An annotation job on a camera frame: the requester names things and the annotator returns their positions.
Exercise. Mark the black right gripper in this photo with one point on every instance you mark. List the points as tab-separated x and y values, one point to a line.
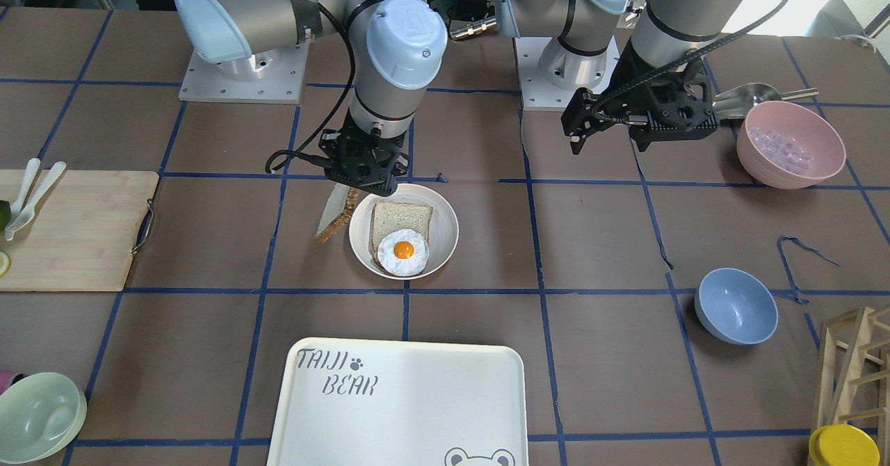
334	151

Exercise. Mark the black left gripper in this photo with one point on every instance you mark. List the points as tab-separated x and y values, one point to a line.
631	76

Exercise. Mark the brown-crust bread slice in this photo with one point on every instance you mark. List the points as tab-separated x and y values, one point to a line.
337	212

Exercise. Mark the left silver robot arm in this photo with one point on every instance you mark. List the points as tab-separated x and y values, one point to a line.
666	30

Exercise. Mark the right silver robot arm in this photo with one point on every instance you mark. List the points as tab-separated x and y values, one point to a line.
395	49

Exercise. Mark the bread slice on plate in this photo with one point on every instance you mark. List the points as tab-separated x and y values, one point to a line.
388	217

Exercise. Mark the white round plate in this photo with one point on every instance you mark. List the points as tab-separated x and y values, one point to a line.
441	235

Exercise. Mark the fried egg toy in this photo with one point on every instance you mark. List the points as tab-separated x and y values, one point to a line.
403	253

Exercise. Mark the metal scoop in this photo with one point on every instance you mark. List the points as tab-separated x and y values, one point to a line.
734	104

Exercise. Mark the blue bowl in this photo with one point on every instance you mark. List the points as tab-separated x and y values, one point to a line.
736	307

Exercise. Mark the white bear tray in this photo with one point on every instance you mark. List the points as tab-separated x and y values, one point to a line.
381	402

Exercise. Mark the bamboo cutting board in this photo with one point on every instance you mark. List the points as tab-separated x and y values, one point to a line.
82	234

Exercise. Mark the wooden rack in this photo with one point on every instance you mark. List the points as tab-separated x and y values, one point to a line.
853	353

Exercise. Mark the green lime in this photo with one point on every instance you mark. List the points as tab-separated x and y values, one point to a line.
5	213

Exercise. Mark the lemon half slice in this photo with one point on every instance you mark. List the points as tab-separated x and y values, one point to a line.
5	263

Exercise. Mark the yellow lid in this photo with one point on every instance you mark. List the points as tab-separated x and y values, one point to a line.
842	444

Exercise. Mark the green bowl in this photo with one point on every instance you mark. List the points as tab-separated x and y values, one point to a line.
40	415

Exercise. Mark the pink cloth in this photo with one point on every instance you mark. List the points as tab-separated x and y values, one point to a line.
9	378

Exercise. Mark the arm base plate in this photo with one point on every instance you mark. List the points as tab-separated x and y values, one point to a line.
549	76
270	77

